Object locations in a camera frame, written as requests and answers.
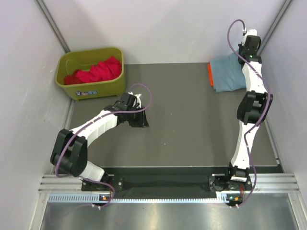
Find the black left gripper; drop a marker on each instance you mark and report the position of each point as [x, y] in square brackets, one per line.
[141, 122]

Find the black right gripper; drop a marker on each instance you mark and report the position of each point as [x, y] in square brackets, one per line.
[240, 47]

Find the grey-blue t-shirt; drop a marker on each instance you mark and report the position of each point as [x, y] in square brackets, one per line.
[227, 75]

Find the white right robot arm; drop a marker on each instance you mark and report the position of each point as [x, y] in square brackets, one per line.
[251, 112]

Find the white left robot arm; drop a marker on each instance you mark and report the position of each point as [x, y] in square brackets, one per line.
[70, 152]

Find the folded orange t-shirt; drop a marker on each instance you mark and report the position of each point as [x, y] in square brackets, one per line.
[210, 75]

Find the red t-shirt in bin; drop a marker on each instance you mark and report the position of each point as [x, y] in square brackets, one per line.
[103, 71]

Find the olive green plastic bin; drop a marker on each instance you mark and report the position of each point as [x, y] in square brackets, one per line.
[72, 61]

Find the aluminium right corner post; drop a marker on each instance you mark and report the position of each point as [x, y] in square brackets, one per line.
[286, 4]

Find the aluminium corner post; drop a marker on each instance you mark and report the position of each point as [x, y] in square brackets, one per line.
[286, 4]
[52, 23]

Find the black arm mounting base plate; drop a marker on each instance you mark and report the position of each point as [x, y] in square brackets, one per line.
[206, 182]

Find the slotted grey cable duct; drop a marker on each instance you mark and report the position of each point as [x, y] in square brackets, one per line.
[104, 198]

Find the aluminium front frame rail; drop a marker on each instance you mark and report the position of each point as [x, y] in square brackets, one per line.
[265, 183]

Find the aluminium left corner post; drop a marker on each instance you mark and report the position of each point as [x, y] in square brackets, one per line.
[52, 23]

